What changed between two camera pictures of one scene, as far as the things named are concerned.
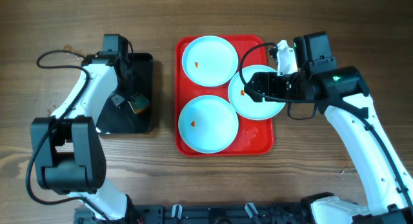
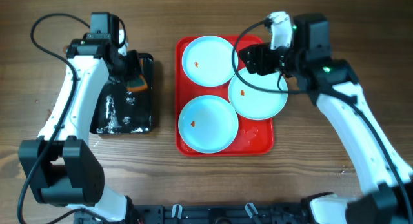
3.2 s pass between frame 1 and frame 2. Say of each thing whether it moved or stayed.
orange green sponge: moved
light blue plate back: stayed
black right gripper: moved
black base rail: stayed
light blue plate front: stayed
